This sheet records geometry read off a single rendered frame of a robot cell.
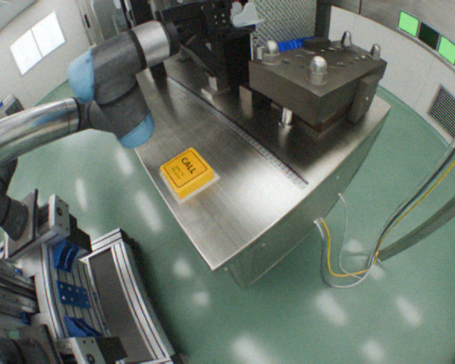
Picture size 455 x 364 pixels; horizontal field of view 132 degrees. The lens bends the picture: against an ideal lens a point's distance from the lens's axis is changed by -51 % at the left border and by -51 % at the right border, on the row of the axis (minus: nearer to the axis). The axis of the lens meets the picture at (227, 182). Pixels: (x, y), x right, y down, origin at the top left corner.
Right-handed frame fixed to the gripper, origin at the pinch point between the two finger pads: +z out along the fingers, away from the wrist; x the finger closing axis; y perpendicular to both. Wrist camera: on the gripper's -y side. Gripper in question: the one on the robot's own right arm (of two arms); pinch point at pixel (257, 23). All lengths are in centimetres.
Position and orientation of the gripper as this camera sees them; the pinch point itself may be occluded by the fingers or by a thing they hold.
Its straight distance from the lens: 45.7
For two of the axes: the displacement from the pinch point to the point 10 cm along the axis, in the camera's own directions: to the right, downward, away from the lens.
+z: 8.0, -5.4, 2.7
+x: -6.0, -6.4, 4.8
